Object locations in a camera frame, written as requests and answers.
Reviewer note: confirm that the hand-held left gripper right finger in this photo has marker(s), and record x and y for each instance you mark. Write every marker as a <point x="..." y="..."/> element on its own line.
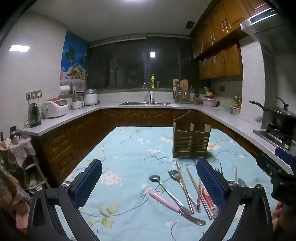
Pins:
<point x="210" y="183"/>

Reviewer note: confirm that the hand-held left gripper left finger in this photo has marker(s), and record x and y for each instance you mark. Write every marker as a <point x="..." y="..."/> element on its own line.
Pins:
<point x="89" y="183"/>

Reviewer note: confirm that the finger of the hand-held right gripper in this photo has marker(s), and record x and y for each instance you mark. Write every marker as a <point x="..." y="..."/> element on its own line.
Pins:
<point x="284" y="155"/>

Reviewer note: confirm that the wooden chopstick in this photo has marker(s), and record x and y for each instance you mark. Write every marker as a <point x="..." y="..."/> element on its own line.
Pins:
<point x="179" y="172"/>
<point x="235" y="175"/>
<point x="199" y="194"/>
<point x="192" y="180"/>

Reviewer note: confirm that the thin steel utensil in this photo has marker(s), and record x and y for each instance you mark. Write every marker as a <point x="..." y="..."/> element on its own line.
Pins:
<point x="221" y="169"/>

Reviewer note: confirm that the steel fork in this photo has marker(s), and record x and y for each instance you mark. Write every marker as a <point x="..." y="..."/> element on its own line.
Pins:
<point x="216" y="171"/>
<point x="173" y="175"/>

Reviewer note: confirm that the wooden utensil holder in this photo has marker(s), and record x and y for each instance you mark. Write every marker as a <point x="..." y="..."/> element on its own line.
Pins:
<point x="192" y="143"/>

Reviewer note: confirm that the steel spoon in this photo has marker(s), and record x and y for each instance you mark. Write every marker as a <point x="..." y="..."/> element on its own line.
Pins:
<point x="155" y="178"/>

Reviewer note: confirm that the person's right hand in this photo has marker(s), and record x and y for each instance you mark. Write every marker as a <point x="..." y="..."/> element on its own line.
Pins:
<point x="283" y="215"/>

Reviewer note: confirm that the gas stove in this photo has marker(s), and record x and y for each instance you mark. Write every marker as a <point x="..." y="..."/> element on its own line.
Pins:
<point x="272" y="136"/>

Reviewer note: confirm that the black wok with lid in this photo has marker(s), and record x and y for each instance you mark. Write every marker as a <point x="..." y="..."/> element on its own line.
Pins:
<point x="281" y="115"/>

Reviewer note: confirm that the wooden base cabinets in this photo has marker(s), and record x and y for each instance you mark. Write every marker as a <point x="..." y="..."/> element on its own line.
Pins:
<point x="76" y="136"/>

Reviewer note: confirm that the floral light blue tablecloth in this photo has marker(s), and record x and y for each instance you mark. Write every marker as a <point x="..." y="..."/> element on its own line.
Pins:
<point x="129" y="150"/>

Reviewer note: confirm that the seasoning jar set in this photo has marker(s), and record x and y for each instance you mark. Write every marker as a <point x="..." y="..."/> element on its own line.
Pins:
<point x="234" y="110"/>

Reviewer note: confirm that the cooking oil bottle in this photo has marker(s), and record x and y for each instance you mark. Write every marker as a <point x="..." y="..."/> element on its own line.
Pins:
<point x="237" y="102"/>

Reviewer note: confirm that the lace cloth covered stand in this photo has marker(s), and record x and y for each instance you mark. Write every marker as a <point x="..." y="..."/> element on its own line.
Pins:
<point x="18" y="150"/>

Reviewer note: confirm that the glass lidded white pot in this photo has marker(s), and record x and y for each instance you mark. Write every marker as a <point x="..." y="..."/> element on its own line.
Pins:
<point x="77" y="103"/>

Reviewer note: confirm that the pink plastic basin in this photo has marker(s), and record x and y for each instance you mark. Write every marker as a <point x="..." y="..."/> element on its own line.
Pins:
<point x="210" y="102"/>

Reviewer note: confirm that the white red rice cooker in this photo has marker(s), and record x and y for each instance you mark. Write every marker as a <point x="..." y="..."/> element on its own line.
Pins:
<point x="55" y="108"/>

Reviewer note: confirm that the knife block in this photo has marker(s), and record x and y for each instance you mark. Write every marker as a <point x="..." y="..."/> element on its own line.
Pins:
<point x="196" y="98"/>

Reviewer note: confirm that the white electric pot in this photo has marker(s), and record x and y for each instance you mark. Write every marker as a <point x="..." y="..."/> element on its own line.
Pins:
<point x="90" y="97"/>

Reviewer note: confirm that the black electric kettle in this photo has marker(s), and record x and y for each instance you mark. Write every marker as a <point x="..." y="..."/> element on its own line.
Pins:
<point x="34" y="115"/>

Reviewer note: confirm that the small black device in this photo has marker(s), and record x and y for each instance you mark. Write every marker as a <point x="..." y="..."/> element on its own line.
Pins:
<point x="14" y="134"/>

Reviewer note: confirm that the yellow container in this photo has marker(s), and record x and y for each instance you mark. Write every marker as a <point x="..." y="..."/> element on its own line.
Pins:
<point x="209" y="93"/>

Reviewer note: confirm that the paper towel roll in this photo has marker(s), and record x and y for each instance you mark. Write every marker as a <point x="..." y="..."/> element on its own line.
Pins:
<point x="65" y="90"/>

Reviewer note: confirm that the wooden utensil rack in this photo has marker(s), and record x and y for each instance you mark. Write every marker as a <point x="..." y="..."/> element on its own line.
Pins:
<point x="180" y="91"/>

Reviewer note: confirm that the steel kitchen sink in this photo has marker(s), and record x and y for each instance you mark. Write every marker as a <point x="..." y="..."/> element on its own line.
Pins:
<point x="143" y="103"/>

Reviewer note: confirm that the white water tap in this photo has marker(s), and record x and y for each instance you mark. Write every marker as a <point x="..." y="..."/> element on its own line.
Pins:
<point x="152" y="96"/>

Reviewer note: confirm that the small dark bottle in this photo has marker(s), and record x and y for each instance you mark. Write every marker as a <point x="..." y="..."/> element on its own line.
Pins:
<point x="158" y="83"/>

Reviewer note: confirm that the steel faucet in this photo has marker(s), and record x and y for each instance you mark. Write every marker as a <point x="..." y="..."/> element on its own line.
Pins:
<point x="147" y="83"/>

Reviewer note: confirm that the yellow detergent bottle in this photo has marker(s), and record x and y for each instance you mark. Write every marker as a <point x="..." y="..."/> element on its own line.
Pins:
<point x="153" y="81"/>

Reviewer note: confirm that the dark kitchen window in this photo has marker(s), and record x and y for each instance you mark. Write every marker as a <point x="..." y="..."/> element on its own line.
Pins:
<point x="129" y="64"/>

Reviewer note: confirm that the steel range hood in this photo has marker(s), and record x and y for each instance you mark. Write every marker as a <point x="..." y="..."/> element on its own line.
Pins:
<point x="268" y="27"/>

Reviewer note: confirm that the ceiling vent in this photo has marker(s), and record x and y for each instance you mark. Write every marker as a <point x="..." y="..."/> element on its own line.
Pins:
<point x="190" y="24"/>

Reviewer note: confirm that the black wall socket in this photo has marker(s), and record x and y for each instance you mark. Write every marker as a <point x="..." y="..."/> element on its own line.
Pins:
<point x="222" y="88"/>

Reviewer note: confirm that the wall outlet strip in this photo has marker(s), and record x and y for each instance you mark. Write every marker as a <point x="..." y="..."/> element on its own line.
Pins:
<point x="34" y="94"/>

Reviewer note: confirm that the tropical fruit wall poster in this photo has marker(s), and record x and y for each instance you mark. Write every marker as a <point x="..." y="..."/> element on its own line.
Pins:
<point x="74" y="58"/>

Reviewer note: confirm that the wooden wall cabinets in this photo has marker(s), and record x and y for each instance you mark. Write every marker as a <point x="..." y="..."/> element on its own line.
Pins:
<point x="222" y="30"/>

